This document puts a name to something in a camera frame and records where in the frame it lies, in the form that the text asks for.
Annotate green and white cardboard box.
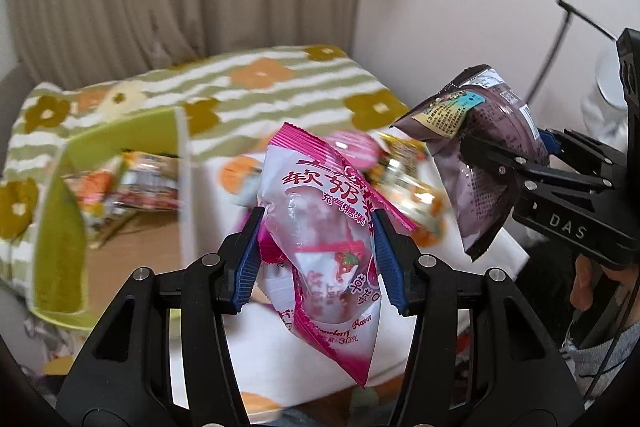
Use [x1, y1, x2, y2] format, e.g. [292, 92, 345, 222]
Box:
[30, 107, 193, 330]

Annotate red striped snack packet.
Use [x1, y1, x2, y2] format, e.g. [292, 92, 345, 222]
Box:
[117, 151, 182, 212]

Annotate white persimmon print sheet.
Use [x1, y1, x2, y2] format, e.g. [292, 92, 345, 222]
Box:
[20, 127, 531, 413]

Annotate round pink snack packet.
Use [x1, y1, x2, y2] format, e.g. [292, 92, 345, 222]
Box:
[327, 131, 385, 174]

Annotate orange snack packet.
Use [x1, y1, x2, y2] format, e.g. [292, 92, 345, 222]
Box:
[75, 157, 128, 249]

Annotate purple snack packet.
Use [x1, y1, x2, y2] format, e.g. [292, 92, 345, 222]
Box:
[390, 64, 551, 263]

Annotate black metal stand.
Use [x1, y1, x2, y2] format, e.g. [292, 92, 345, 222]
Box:
[527, 0, 621, 105]

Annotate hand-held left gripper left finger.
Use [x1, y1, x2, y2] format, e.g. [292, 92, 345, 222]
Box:
[56, 206, 266, 427]

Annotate person's right forearm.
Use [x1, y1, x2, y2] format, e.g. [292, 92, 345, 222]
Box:
[560, 322, 640, 403]

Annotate green striped floral blanket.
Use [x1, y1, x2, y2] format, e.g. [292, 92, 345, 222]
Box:
[0, 44, 416, 308]

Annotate person's right hand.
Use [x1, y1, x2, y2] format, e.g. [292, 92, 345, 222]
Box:
[570, 252, 607, 312]

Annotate gold snack packet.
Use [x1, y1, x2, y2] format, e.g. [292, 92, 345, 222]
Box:
[369, 133, 447, 244]

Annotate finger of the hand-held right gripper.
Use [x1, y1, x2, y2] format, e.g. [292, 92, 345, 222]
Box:
[537, 129, 627, 181]
[459, 133, 614, 208]

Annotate pink marshmallow packet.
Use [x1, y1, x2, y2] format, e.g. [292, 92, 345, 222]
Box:
[257, 122, 418, 390]
[257, 232, 383, 323]

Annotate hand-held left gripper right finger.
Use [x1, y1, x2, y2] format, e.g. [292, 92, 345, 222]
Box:
[371, 208, 586, 427]

